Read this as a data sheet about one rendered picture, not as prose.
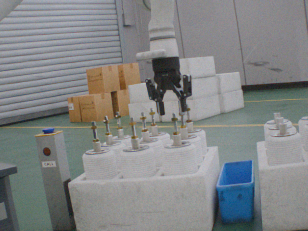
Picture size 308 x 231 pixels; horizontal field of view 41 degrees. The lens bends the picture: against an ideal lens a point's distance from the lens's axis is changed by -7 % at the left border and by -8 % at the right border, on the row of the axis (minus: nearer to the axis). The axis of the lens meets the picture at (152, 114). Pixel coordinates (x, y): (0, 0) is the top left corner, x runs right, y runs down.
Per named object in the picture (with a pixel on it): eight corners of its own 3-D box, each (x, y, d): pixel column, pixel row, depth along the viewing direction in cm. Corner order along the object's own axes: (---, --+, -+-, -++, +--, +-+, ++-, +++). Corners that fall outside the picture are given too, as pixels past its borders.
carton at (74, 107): (88, 118, 543) (85, 94, 540) (100, 117, 526) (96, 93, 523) (70, 121, 522) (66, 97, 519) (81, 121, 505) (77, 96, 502)
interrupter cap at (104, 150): (96, 156, 120) (95, 153, 120) (80, 155, 125) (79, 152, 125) (116, 150, 125) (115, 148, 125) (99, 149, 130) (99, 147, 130)
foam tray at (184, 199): (210, 237, 112) (204, 174, 111) (78, 240, 122) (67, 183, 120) (222, 195, 150) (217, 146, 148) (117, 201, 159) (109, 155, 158)
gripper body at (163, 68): (185, 53, 118) (189, 87, 118) (160, 57, 123) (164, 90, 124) (169, 54, 112) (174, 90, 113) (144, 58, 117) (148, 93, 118)
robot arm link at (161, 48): (134, 61, 114) (131, 38, 114) (160, 59, 123) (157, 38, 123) (162, 57, 109) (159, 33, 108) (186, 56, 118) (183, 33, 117)
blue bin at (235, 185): (256, 222, 118) (253, 183, 117) (218, 225, 120) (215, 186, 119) (255, 191, 147) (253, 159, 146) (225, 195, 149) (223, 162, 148)
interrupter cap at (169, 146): (196, 143, 120) (196, 140, 120) (182, 149, 114) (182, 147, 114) (173, 144, 124) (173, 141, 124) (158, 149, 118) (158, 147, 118)
